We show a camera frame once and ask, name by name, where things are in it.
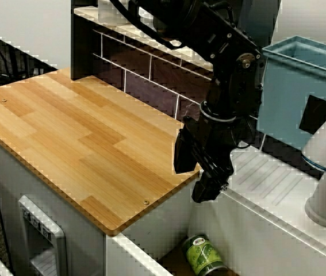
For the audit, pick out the black square sticker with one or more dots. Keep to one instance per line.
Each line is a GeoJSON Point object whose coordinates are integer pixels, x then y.
{"type": "Point", "coordinates": [318, 115]}

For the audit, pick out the green printed can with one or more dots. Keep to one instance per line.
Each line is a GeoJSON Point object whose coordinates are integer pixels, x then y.
{"type": "Point", "coordinates": [203, 256]}

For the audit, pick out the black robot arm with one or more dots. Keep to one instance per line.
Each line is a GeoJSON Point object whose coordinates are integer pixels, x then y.
{"type": "Point", "coordinates": [223, 37]}

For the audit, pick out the black upright panel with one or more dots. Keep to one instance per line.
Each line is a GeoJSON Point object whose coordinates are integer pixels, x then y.
{"type": "Point", "coordinates": [263, 23]}

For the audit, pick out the wooden countertop panel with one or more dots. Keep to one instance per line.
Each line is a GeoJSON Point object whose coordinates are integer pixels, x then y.
{"type": "Point", "coordinates": [65, 129]}

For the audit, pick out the blue plastic bin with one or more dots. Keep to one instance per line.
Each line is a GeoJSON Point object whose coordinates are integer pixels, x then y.
{"type": "Point", "coordinates": [283, 100]}

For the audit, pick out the grey dispenser panel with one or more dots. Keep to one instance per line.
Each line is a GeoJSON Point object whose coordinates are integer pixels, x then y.
{"type": "Point", "coordinates": [53, 233]}

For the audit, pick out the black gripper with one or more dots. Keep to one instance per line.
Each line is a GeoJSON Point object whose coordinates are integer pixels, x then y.
{"type": "Point", "coordinates": [214, 143]}

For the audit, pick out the white toy sink unit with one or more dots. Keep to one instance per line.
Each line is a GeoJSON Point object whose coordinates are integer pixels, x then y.
{"type": "Point", "coordinates": [266, 178]}

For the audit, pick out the white kitchen cabinet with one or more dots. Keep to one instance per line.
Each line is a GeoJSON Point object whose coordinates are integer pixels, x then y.
{"type": "Point", "coordinates": [7, 178]}

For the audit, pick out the dark tile backsplash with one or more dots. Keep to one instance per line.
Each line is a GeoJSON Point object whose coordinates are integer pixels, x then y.
{"type": "Point", "coordinates": [114, 57]}

